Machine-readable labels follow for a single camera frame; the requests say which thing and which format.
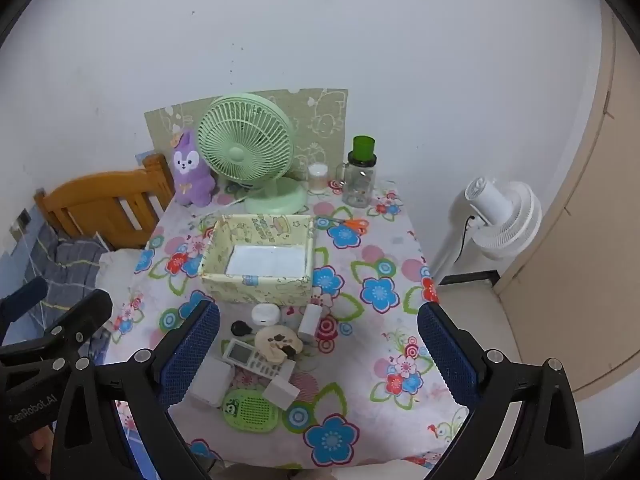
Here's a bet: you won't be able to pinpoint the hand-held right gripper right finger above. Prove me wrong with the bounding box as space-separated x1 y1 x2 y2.
419 302 586 480

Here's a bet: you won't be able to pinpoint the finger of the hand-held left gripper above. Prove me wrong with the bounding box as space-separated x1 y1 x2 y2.
0 288 114 377
0 276 49 333

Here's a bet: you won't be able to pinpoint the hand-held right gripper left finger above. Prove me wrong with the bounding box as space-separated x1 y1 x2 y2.
52 300 221 480

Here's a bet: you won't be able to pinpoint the white square box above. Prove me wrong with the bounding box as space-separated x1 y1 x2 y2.
189 358 235 408

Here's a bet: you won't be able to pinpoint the white remote control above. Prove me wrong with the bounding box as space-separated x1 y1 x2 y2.
222 338 296 380

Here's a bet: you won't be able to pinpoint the beige round compact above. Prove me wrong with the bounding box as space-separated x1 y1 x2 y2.
255 325 304 365

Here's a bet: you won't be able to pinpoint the white round case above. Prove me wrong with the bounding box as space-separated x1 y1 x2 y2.
250 303 282 329

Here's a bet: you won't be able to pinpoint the green perforated round case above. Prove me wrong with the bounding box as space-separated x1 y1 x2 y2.
222 389 281 433

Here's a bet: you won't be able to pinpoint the yellow printed fabric storage box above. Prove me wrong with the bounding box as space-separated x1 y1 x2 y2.
200 214 318 307

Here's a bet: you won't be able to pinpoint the small white box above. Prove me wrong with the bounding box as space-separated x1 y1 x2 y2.
262 376 301 410

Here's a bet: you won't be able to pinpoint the white power adapter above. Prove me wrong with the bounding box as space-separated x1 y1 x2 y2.
298 304 322 342

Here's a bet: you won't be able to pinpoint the grey plaid blanket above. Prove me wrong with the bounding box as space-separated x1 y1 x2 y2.
0 220 108 366

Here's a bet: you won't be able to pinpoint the floral tablecloth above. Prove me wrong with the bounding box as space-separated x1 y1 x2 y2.
97 187 471 471

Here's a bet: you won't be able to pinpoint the white standing fan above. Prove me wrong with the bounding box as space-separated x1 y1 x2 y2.
431 176 543 283

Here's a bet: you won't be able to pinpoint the beige door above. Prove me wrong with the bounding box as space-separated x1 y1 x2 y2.
492 7 640 401

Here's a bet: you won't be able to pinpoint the purple plush toy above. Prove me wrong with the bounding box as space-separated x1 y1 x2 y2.
171 129 217 208

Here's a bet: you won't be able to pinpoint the glass mug jar green lid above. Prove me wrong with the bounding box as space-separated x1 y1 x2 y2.
335 135 378 208

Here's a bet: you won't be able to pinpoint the green desk fan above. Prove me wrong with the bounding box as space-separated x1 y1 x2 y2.
196 93 309 215

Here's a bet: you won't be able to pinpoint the cotton swab jar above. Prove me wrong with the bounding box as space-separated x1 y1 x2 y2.
307 163 329 195

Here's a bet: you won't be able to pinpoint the beige printed cloth board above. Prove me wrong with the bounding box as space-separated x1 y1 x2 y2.
144 88 349 181

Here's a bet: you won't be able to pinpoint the black fan cable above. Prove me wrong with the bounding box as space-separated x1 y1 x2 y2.
452 215 476 266

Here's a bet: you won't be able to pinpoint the orange-handled scissors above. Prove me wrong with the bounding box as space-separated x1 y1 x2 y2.
316 215 370 233

